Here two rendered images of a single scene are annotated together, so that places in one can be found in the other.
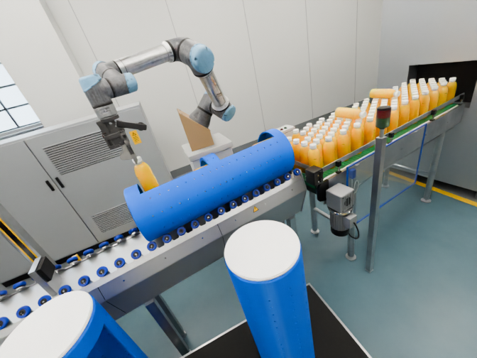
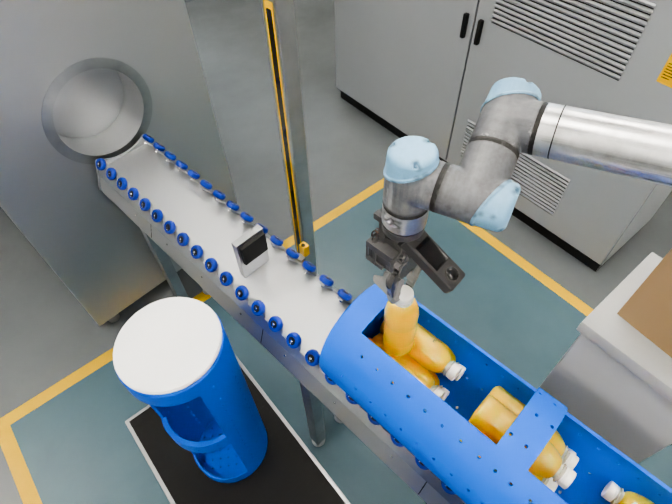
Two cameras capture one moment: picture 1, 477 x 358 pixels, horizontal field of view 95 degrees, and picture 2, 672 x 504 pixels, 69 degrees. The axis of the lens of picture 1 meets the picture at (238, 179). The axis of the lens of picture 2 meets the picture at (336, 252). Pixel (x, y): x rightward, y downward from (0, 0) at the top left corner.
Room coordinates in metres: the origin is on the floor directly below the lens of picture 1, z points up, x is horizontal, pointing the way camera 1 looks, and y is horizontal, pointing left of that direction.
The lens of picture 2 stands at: (0.64, -0.01, 2.16)
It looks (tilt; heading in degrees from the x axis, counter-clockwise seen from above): 52 degrees down; 67
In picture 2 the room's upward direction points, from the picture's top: 2 degrees counter-clockwise
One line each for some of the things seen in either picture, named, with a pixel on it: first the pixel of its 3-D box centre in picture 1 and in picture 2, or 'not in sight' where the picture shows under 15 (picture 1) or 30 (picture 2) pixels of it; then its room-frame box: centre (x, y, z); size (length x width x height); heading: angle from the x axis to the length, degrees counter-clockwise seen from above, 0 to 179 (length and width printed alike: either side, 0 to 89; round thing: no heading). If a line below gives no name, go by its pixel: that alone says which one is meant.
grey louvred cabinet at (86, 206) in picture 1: (74, 191); (494, 53); (2.42, 1.90, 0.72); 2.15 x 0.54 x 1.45; 105
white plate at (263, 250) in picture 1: (260, 246); not in sight; (0.58, -0.02, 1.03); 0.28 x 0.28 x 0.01
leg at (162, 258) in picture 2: not in sight; (169, 271); (0.44, 1.55, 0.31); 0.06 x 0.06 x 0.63; 21
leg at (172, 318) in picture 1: (165, 311); not in sight; (0.93, 0.69, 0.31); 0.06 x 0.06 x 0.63; 21
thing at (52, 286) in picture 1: (48, 275); (253, 253); (0.76, 0.93, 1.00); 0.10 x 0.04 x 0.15; 21
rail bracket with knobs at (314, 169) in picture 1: (314, 176); not in sight; (1.07, -0.43, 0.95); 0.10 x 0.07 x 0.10; 21
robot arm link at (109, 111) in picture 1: (106, 111); (403, 213); (0.95, 0.44, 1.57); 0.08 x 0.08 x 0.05
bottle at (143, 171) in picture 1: (147, 178); (400, 321); (0.96, 0.42, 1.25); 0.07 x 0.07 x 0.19
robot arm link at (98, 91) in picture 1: (96, 91); (411, 177); (0.95, 0.44, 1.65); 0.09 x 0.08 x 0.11; 129
